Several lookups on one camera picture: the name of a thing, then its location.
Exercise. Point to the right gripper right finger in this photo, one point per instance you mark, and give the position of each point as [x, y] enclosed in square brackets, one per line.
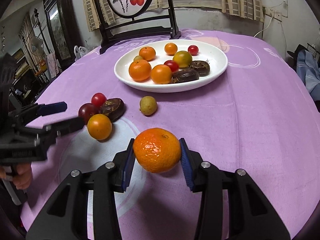
[251, 215]

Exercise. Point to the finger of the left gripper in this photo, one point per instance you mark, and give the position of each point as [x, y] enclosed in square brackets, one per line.
[25, 115]
[48, 133]

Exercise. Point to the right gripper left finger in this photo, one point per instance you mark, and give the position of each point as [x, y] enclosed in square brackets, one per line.
[64, 216]

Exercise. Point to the dark red cherry tomato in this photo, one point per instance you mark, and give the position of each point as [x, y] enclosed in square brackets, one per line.
[86, 111]

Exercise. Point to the smooth orange tomato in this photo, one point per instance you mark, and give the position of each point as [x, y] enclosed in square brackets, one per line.
[99, 127]

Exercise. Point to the bright red cherry tomato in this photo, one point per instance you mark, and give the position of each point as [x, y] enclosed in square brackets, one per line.
[98, 99]

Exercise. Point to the rough skinned mandarin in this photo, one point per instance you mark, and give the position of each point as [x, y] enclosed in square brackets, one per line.
[157, 150]

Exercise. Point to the large mandarin orange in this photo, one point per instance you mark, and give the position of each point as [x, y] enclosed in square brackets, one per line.
[140, 70]

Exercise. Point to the orange round tomato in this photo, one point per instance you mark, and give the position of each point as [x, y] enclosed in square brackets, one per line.
[161, 74]

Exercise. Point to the person's left hand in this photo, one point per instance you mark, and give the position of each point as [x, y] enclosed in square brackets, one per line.
[22, 179]

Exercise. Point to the standing electric fan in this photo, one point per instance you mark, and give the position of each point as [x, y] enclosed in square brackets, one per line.
[38, 50]

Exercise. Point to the white plastic bag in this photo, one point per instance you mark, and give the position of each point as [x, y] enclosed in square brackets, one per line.
[79, 52]

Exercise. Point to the purple printed tablecloth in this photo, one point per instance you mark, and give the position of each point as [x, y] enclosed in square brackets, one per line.
[257, 115]

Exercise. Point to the dark framed mirror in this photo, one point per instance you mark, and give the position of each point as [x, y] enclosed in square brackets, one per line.
[63, 30]

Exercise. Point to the yellow green longan fruit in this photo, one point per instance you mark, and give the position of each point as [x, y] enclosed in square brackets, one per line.
[148, 105]

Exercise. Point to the small green fruit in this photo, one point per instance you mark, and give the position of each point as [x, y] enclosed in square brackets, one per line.
[137, 58]

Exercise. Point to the small mandarin orange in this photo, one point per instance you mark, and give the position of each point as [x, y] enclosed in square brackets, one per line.
[147, 53]

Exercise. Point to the dark brown water chestnut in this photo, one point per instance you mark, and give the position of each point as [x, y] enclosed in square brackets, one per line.
[202, 67]

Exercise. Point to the small orange tomato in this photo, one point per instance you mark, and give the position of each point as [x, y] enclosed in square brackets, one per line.
[170, 49]

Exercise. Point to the yellow green tomato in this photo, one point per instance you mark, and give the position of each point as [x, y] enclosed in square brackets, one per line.
[183, 59]

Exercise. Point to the blue cloth pile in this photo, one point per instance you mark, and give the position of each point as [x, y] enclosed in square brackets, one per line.
[308, 71]

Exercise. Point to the small red cherry tomato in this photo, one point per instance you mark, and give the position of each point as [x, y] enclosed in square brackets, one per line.
[193, 50]

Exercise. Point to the white wall socket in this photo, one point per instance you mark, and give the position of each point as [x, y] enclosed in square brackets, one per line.
[273, 13]

